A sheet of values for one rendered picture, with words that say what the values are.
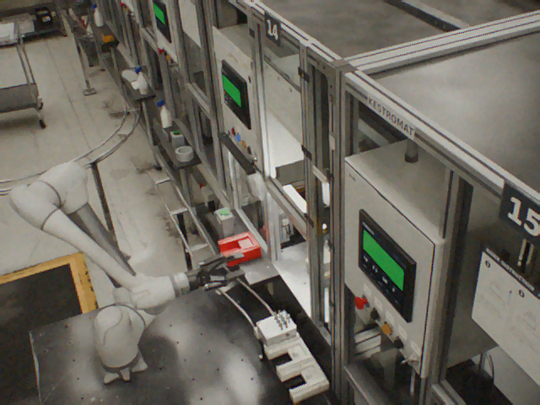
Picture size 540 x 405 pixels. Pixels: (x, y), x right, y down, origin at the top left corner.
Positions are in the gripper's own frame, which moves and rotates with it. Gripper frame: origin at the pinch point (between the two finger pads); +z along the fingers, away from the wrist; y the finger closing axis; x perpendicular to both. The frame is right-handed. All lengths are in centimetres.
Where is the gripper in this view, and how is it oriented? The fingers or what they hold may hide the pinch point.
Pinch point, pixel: (236, 265)
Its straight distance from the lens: 241.7
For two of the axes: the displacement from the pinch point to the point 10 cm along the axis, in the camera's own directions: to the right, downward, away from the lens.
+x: -4.0, -5.1, 7.6
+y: -0.7, -8.1, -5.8
